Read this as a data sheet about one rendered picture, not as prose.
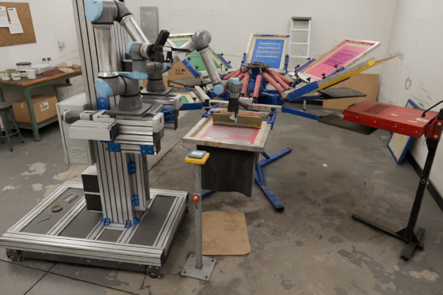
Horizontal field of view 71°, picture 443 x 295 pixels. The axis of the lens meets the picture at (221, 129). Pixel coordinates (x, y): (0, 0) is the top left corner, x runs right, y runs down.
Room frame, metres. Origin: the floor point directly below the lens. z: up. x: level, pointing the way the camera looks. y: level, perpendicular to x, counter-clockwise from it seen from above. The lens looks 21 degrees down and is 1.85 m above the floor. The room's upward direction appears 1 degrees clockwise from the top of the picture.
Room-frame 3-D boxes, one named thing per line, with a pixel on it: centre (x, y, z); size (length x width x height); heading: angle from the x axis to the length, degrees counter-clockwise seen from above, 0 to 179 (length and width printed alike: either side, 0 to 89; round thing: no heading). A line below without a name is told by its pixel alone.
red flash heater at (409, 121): (2.39, -1.38, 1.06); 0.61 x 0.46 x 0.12; 45
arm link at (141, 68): (1.67, 0.43, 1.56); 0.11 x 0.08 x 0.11; 147
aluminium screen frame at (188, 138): (2.36, -0.10, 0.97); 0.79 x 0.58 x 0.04; 165
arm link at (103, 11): (1.80, 0.66, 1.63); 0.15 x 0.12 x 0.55; 147
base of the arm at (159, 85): (2.40, 0.52, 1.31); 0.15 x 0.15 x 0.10
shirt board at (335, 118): (2.91, -0.84, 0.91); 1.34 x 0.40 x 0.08; 45
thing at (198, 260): (1.85, 0.16, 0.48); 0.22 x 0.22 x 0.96; 75
